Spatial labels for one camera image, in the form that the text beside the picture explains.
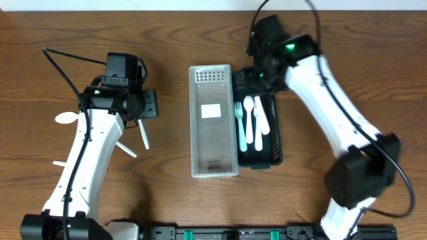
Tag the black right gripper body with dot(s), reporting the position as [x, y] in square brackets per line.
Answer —
[255, 81]

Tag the white plastic fork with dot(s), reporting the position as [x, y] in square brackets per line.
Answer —
[258, 131]

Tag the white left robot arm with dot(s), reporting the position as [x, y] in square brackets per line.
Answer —
[71, 212]

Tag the black plastic basket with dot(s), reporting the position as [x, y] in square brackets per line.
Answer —
[265, 150]

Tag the white utensil tip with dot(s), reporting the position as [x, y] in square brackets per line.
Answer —
[59, 163]

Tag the white utensil handle slanted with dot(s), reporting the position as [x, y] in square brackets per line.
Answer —
[126, 149]

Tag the white plastic spoon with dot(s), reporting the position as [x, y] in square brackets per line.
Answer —
[249, 106]

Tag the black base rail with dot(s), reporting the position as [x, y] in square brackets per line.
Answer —
[289, 232]

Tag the clear plastic basket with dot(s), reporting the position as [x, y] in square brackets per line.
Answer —
[214, 148]

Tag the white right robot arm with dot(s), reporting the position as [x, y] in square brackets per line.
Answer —
[366, 160]

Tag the white spoon under left arm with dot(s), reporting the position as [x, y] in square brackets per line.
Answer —
[66, 117]

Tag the white utensil handle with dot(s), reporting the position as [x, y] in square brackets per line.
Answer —
[143, 134]

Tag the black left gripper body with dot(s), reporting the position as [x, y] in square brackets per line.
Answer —
[150, 104]

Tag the pale green plastic fork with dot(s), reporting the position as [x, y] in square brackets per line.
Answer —
[241, 134]

